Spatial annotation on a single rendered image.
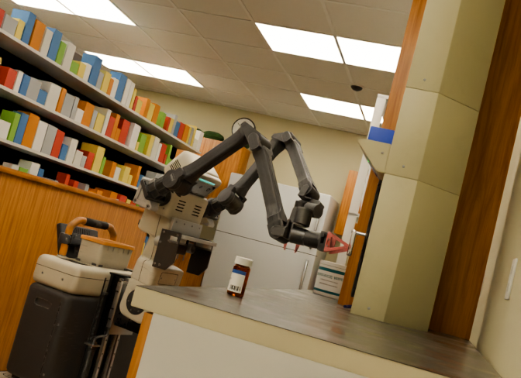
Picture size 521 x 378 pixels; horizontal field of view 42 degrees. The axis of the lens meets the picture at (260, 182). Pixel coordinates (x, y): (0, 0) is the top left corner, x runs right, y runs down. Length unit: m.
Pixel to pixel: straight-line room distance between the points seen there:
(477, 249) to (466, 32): 0.78
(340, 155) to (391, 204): 5.77
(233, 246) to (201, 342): 6.16
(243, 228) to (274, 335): 6.19
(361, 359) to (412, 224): 1.11
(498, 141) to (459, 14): 0.53
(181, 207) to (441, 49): 1.24
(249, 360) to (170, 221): 1.69
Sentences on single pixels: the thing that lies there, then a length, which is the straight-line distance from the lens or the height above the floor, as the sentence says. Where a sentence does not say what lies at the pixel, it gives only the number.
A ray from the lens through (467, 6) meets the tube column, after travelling 2.48.
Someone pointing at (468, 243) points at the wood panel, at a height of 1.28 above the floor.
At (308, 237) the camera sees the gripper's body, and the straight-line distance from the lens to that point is 2.32.
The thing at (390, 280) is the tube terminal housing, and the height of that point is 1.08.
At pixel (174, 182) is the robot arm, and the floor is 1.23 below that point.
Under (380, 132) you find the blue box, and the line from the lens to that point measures 2.52.
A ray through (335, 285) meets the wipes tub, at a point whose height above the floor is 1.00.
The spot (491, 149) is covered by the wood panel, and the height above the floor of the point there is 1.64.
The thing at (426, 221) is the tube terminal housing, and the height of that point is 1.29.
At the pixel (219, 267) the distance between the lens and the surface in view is 7.47.
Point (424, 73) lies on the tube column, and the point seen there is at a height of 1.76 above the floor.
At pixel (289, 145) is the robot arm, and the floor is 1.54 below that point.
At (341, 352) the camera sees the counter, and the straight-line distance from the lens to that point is 1.23.
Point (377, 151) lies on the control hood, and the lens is 2.31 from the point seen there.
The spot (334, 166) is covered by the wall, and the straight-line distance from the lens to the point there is 8.02.
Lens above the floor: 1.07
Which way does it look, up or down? 5 degrees up
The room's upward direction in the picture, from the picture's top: 15 degrees clockwise
